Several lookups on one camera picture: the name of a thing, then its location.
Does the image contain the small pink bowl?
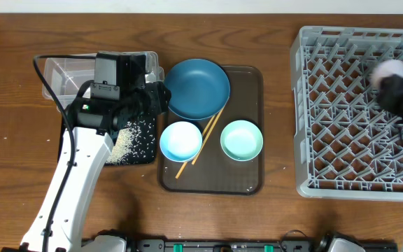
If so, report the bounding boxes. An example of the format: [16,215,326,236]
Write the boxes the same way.
[370,59,403,90]

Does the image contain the pile of white rice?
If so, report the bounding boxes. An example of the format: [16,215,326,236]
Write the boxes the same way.
[105,118,157,165]

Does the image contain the light blue bowl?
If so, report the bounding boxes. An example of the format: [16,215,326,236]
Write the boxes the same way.
[160,121,202,162]

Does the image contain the dark blue plate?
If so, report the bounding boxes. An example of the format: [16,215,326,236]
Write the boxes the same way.
[164,59,231,120]

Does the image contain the mint green bowl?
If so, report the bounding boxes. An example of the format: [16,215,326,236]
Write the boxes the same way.
[220,120,264,162]

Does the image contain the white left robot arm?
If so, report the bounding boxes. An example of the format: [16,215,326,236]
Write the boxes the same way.
[18,51,171,251]

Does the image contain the black waste tray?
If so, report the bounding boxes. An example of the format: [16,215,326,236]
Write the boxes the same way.
[57,104,158,167]

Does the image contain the clear plastic waste bin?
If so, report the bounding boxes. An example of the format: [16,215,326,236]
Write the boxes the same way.
[43,51,164,109]

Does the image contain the grey dishwasher rack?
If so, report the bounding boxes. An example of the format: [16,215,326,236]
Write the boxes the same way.
[290,26,403,202]

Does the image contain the wooden chopstick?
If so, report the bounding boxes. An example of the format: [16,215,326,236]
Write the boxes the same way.
[191,109,223,165]
[175,106,225,180]

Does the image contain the brown serving tray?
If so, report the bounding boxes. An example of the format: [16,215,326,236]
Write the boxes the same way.
[157,65,264,195]

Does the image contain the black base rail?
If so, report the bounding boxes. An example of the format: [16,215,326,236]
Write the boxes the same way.
[81,230,398,252]

